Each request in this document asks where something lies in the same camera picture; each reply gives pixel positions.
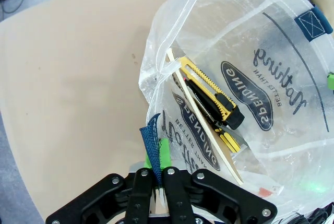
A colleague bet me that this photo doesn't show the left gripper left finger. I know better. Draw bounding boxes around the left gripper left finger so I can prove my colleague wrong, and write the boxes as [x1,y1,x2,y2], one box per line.
[45,153,158,224]

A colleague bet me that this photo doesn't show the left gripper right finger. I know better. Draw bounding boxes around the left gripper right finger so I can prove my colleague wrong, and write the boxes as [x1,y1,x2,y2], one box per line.
[158,137,278,224]

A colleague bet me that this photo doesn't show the yellow handled small cutter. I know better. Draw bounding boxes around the yellow handled small cutter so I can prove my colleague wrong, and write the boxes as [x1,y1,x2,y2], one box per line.
[213,121,250,154]

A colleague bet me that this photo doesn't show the thin wooden board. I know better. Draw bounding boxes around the thin wooden board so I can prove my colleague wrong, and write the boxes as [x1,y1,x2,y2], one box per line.
[165,48,245,184]

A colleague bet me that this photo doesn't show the black marker pen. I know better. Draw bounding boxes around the black marker pen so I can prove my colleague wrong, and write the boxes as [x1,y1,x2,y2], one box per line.
[183,77,223,123]

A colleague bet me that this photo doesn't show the white shopping bag navy handles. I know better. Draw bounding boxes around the white shopping bag navy handles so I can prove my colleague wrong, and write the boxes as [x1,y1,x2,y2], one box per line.
[137,0,334,221]

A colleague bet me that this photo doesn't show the yellow utility knife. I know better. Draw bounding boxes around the yellow utility knife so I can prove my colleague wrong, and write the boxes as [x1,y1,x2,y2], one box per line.
[178,56,245,131]

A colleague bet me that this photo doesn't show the small red item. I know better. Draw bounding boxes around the small red item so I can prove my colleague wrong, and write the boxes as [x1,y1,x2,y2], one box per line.
[258,186,278,197]

